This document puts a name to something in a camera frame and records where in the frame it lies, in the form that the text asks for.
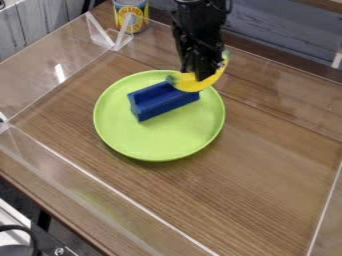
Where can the yellow labelled tin can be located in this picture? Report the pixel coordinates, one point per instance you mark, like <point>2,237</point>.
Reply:
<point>131,13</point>

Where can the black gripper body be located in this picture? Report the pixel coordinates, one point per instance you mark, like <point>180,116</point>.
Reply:
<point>196,23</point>

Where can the blue plastic block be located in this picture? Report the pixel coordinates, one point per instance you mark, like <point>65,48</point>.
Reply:
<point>157,99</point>

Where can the clear acrylic corner bracket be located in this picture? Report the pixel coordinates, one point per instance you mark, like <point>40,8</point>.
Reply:
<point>109,38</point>

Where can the clear acrylic tray wall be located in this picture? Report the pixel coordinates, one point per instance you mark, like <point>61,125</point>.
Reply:
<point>259,194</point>

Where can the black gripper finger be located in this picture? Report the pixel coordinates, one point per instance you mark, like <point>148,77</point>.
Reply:
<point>188,60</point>
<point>207,65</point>

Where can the yellow toy banana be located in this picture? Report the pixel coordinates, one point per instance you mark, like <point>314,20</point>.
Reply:
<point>185,81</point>

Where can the green round plate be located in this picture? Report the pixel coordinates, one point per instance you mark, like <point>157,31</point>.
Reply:
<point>167,137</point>

